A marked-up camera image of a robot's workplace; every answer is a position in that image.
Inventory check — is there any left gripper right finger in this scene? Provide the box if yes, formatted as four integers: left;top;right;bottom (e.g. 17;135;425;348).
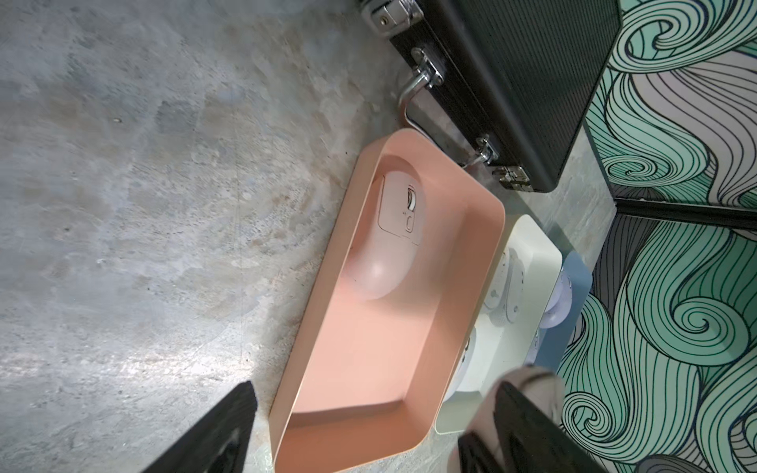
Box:
457;382;603;472

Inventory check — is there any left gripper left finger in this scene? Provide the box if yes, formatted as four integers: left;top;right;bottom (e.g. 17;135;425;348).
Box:
144;380;258;473

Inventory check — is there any purple mouse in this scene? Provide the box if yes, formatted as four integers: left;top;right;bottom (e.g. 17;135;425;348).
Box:
539;282;573;329

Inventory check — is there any white mouse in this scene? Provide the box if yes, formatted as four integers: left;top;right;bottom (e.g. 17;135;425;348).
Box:
443;332;476;402
504;248;526;324
484;248;511;313

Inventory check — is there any pink mouse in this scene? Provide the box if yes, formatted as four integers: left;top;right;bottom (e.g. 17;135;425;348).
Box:
344;171;427;301
447;366;573;472

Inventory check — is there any blue storage tray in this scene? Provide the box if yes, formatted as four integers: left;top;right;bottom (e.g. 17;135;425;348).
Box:
526;251;593;372

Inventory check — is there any pink storage tray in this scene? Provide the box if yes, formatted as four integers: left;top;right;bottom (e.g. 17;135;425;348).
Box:
269;129;506;472

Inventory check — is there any white storage tray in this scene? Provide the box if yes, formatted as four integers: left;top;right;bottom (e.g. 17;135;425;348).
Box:
434;214;563;435

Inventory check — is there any black case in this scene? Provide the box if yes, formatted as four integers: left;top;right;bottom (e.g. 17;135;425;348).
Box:
358;0;621;193

